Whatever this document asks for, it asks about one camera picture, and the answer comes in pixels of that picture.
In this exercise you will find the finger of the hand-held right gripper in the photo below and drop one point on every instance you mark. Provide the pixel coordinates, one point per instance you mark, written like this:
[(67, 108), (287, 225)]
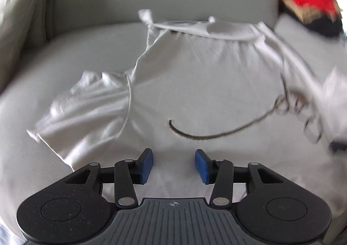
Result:
[(338, 146)]

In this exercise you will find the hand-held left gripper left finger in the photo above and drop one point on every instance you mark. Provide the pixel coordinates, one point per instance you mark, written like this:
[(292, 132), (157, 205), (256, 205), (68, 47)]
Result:
[(146, 165)]

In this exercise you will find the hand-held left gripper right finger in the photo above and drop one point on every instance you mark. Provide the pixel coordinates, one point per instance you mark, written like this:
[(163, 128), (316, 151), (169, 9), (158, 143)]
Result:
[(202, 165)]

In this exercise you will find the white t-shirt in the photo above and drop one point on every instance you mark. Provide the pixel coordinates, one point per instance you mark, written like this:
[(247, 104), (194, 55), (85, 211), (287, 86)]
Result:
[(203, 79)]

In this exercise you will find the black folded cloth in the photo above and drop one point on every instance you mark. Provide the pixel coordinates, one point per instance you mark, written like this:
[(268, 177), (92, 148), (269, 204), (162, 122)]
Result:
[(328, 26)]

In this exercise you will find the tan folded cloth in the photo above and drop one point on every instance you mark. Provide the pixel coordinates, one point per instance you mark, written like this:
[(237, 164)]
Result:
[(311, 14)]

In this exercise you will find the grey sofa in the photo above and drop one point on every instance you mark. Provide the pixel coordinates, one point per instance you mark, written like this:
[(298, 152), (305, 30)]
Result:
[(81, 30)]

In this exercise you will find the grey cushion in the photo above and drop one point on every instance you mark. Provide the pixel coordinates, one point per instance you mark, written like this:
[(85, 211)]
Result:
[(19, 22)]

